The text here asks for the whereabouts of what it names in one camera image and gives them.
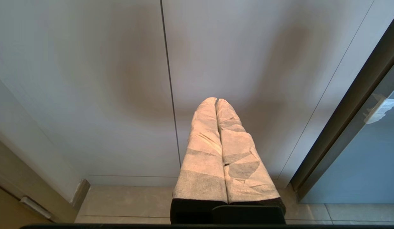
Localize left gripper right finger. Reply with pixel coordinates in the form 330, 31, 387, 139
215, 99, 286, 224

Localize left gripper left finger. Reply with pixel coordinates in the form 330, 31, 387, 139
170, 97, 229, 224

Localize white plinth panel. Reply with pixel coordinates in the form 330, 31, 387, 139
86, 175, 179, 187

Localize white cabinet door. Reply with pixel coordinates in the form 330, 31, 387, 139
0, 0, 181, 177
161, 0, 375, 179

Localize frosted glass door panel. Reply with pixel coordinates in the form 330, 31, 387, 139
300, 67, 394, 204

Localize white tape piece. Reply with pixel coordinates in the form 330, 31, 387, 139
363, 94, 394, 124

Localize dark metal door frame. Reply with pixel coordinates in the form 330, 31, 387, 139
291, 10, 394, 201

